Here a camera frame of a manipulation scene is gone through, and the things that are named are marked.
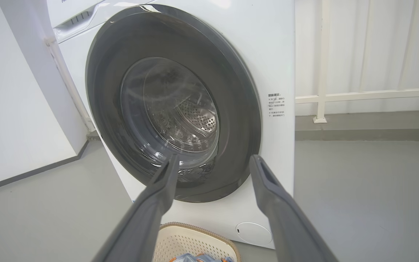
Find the white front-load washing machine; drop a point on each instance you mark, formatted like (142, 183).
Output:
(267, 54)

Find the white metal railing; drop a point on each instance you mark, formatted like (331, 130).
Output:
(322, 72)

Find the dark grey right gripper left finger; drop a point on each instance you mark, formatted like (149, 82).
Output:
(144, 218)

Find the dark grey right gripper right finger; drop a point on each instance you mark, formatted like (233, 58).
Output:
(286, 225)

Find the cream perforated laundry basket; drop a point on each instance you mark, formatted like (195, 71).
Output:
(191, 242)

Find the round white filter cover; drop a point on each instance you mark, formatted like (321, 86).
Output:
(254, 234)

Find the blue and orange clothes bundle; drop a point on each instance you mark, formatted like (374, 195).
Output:
(198, 258)

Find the dark round glass washer door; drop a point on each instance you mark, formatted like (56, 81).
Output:
(115, 91)

